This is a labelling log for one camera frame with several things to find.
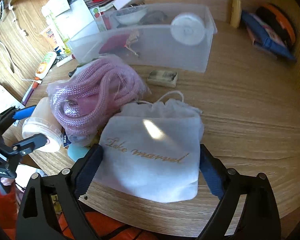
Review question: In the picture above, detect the teal white bottle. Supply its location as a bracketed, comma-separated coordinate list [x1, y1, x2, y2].
[67, 144, 89, 162]

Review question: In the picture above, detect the orange sunscreen tube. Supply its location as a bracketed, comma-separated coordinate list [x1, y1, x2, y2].
[40, 27, 62, 53]

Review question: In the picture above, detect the orange white glue bottle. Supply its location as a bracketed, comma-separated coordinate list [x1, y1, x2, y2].
[35, 51, 57, 80]

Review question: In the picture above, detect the translucent plastic jar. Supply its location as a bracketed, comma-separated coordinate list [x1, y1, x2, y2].
[22, 97, 63, 153]

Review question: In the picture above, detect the white charging cable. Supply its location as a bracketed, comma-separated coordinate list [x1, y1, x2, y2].
[0, 0, 43, 84]

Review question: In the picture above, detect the white drawstring cloth pouch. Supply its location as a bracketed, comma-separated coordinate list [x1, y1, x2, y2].
[94, 90, 204, 203]

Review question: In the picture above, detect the white lip balm stick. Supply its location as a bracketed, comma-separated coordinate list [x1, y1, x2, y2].
[56, 54, 75, 67]

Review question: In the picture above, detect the white folded paper sheet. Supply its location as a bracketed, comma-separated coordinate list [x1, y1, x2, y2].
[41, 0, 101, 53]

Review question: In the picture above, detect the fruit sticker sheet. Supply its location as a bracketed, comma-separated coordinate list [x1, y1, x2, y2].
[89, 6, 107, 32]

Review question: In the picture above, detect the black orange round case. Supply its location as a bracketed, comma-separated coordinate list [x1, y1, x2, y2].
[255, 3, 296, 48]

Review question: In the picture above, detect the white tape roll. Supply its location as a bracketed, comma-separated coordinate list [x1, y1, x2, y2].
[171, 12, 206, 46]

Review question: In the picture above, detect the clear plastic storage bin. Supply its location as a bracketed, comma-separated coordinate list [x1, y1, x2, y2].
[74, 3, 217, 73]

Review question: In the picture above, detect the red pouch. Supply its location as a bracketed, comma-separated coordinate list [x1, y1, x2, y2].
[99, 34, 130, 54]

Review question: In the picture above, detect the pink rope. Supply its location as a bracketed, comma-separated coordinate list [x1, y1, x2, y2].
[46, 55, 151, 147]

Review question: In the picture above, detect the yellow liquid bottle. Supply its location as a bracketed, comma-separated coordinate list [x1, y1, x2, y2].
[45, 12, 71, 56]

